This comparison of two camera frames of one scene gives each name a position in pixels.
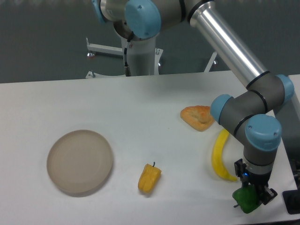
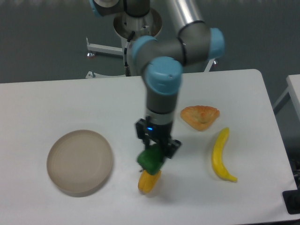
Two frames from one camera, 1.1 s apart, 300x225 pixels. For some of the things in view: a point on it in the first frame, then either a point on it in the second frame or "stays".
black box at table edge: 291,199 stays
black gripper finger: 269,194 -> 170,147
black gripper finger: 239,168 -> 141,126
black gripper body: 259,180 -> 160,133
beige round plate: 79,162 stays
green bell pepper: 247,198 -> 151,158
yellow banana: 217,158 stays
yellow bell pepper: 149,177 stays
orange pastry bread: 199,116 stays
